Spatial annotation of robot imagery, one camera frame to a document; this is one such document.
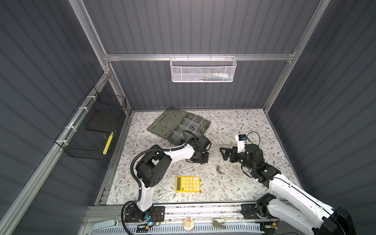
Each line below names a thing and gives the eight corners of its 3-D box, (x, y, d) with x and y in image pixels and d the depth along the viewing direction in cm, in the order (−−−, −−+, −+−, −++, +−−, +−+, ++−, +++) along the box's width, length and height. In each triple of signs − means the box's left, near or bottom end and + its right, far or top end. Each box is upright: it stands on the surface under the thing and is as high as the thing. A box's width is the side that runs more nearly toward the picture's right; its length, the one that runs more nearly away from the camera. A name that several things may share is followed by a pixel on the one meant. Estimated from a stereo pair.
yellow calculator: (175, 191, 83) (175, 190, 81) (176, 177, 88) (175, 176, 86) (200, 191, 83) (200, 190, 81) (199, 177, 88) (199, 176, 86)
